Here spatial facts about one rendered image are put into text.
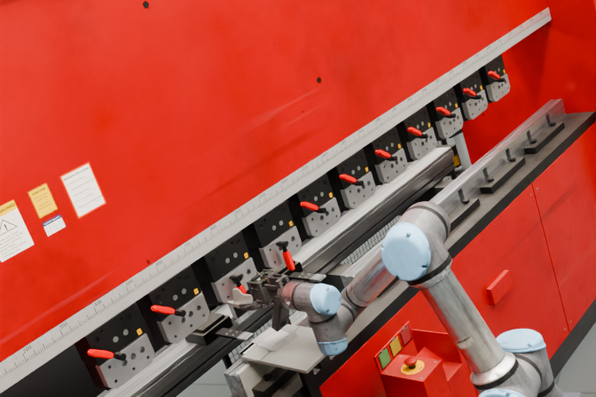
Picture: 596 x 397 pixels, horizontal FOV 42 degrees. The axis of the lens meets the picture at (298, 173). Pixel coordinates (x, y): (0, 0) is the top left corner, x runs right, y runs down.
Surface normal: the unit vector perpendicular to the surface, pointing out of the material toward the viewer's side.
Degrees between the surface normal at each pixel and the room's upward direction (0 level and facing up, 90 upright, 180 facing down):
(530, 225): 90
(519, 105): 90
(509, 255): 90
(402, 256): 83
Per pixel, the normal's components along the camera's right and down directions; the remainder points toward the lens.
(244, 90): 0.70, -0.03
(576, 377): -0.31, -0.91
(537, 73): -0.64, 0.42
